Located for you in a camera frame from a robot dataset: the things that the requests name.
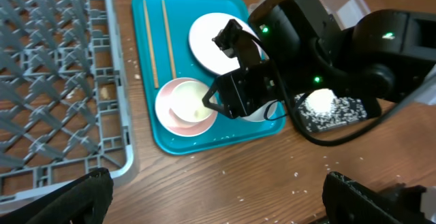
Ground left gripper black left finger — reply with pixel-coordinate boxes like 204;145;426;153
1;167;114;224

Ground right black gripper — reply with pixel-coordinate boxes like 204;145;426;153
202;19;290;119

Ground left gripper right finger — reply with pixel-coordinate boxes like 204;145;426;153
322;172;435;224

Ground white cup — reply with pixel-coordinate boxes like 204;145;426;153
170;80;213;123

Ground grey bowl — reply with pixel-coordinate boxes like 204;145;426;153
241;103;277;122

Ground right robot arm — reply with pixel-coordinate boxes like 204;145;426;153
202;7;435;136

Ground grey dishwasher rack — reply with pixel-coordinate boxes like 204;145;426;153
1;0;138;214

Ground large white plate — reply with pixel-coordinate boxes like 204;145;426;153
189;12;255;76

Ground left wooden chopstick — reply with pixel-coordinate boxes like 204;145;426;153
142;0;159;89

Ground wooden chopstick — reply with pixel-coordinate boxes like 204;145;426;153
161;0;177;79
142;0;159;89

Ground teal plastic tray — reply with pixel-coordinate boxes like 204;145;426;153
131;0;285;155

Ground black plastic tray bin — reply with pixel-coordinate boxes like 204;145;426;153
293;91;382;133

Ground pile of rice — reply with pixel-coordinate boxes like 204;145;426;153
299;88;367;131

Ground right wooden chopstick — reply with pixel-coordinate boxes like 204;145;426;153
161;0;177;79

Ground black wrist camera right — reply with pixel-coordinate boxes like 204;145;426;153
248;0;347;92

